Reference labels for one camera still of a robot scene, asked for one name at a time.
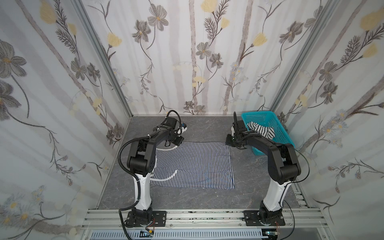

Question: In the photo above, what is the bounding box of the blue striped tank top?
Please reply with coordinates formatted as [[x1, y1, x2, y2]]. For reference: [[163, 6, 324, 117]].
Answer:
[[151, 142, 235, 190]]

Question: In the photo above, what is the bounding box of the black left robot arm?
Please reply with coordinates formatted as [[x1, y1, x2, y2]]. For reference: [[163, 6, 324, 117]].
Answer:
[[126, 117, 187, 227]]

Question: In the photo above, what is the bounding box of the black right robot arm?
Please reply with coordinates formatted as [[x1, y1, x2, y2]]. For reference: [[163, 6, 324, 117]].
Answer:
[[226, 118, 301, 226]]

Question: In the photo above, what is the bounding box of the black striped tank top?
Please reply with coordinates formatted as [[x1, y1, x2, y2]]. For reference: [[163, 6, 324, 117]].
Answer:
[[247, 122, 276, 140]]

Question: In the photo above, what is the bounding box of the teal plastic basket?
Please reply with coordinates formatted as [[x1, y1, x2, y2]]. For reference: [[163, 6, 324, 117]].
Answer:
[[241, 111, 295, 147]]

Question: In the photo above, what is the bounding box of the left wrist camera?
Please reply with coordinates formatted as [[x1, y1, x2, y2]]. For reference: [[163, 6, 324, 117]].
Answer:
[[177, 123, 187, 135]]

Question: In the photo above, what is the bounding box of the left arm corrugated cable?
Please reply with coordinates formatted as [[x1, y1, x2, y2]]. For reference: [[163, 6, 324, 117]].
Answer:
[[116, 134, 151, 240]]

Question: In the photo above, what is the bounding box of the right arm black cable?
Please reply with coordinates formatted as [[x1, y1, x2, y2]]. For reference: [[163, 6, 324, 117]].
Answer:
[[278, 148, 311, 240]]

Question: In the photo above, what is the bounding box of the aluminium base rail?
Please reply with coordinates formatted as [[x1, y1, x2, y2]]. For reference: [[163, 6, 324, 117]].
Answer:
[[81, 208, 328, 230]]

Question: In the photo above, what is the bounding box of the white vented cable duct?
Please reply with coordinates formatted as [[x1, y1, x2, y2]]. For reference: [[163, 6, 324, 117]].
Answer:
[[89, 229, 265, 240]]

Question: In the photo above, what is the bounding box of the aluminium corner post left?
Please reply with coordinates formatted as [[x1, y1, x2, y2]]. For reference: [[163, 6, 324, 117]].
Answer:
[[70, 0, 133, 118]]

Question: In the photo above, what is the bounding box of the aluminium corner post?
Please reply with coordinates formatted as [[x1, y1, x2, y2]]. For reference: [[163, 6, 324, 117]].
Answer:
[[270, 0, 340, 112], [70, 0, 133, 118]]

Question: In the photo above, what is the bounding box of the aluminium corner post right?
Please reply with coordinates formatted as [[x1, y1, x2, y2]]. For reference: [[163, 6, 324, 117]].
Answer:
[[270, 0, 340, 112]]

